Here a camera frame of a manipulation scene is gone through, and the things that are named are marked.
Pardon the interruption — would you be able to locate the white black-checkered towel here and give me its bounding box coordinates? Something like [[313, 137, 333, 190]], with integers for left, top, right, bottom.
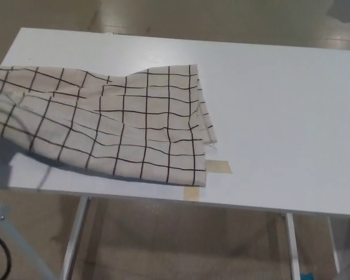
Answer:
[[0, 63, 219, 187]]

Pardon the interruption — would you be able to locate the white metal table leg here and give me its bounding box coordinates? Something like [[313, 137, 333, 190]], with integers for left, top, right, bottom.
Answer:
[[60, 197, 92, 280], [285, 212, 302, 280], [327, 217, 341, 275]]

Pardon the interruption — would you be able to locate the grey metal frame bar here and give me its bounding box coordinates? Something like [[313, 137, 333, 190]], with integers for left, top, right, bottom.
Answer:
[[0, 195, 57, 280]]

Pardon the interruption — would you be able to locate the black cable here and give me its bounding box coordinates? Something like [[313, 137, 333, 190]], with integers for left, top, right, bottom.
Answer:
[[0, 232, 13, 280]]

